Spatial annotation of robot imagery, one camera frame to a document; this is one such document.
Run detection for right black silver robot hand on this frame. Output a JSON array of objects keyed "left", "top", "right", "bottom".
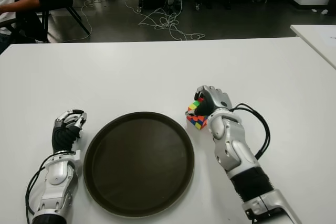
[{"left": 193, "top": 85, "right": 234, "bottom": 116}]

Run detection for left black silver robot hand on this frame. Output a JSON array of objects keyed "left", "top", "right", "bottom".
[{"left": 51, "top": 108, "right": 88, "bottom": 154}]

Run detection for multicoloured Rubik's cube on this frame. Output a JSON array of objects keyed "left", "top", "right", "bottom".
[{"left": 185, "top": 98, "right": 209, "bottom": 131}]

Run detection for round dark brown plate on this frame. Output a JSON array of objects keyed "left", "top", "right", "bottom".
[{"left": 83, "top": 111, "right": 195, "bottom": 211}]

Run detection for black office chair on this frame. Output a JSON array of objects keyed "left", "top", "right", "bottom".
[{"left": 0, "top": 8, "right": 50, "bottom": 44}]

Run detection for white side table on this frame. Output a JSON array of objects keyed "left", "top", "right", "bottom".
[{"left": 290, "top": 24, "right": 336, "bottom": 70}]

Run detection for right arm black cables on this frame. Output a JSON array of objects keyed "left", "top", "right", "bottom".
[{"left": 230, "top": 102, "right": 271, "bottom": 161}]

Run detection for arm black cables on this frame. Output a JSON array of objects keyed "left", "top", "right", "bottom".
[
  {"left": 230, "top": 102, "right": 271, "bottom": 161},
  {"left": 25, "top": 155, "right": 53, "bottom": 221}
]

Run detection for left arm black cables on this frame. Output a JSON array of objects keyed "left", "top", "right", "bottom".
[{"left": 25, "top": 155, "right": 53, "bottom": 221}]

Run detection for tangled white floor cable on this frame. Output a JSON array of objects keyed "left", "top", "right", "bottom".
[{"left": 124, "top": 1, "right": 207, "bottom": 41}]

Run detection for thin white floor cable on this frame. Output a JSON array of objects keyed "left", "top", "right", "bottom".
[{"left": 62, "top": 0, "right": 93, "bottom": 43}]

